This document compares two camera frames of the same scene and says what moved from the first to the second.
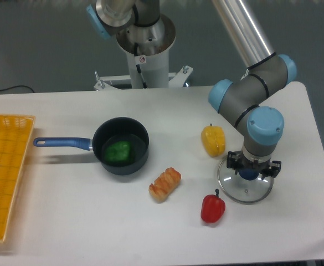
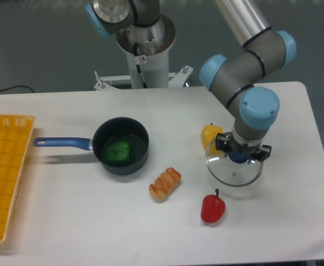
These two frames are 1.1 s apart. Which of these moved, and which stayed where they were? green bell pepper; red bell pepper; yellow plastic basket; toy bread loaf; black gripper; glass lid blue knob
Moved: glass lid blue knob; black gripper
Stayed: red bell pepper; green bell pepper; toy bread loaf; yellow plastic basket
